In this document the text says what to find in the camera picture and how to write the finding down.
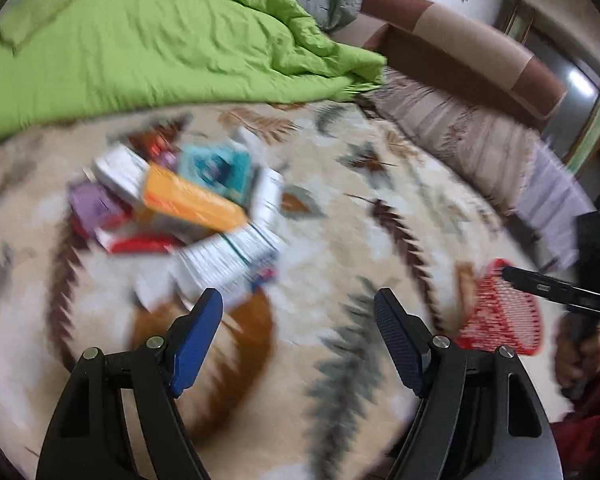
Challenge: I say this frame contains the red foot patch box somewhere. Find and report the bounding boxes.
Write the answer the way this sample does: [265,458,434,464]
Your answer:
[95,230,184,255]

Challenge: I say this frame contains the white blue medicine box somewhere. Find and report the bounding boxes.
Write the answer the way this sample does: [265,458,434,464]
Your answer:
[173,223,285,312]

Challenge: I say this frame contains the teal tissue packet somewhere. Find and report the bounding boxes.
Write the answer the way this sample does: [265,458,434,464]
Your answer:
[178,143,254,206]

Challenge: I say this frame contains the red plastic basket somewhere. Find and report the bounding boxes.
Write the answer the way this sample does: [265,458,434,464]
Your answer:
[455,259,544,356]

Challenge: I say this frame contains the striped brown pillow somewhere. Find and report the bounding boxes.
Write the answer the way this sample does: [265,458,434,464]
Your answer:
[364,67,538,216]

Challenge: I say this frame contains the leaf patterned bed blanket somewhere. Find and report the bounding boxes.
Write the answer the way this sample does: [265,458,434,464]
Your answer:
[0,103,531,479]

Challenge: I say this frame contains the purple wrapper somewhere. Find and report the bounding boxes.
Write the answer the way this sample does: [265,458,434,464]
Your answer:
[68,180,126,237]

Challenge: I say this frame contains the orange medicine box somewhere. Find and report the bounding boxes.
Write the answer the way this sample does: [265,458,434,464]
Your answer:
[142,164,248,232]

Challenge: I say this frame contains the brown padded headboard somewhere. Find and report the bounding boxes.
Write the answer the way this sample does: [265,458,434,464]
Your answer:
[332,0,566,130]

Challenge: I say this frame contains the red candy wrapper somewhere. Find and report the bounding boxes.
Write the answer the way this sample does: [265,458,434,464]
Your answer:
[128,129,178,160]

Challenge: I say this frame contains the green quilt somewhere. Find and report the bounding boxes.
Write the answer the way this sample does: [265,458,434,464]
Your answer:
[0,0,386,141]

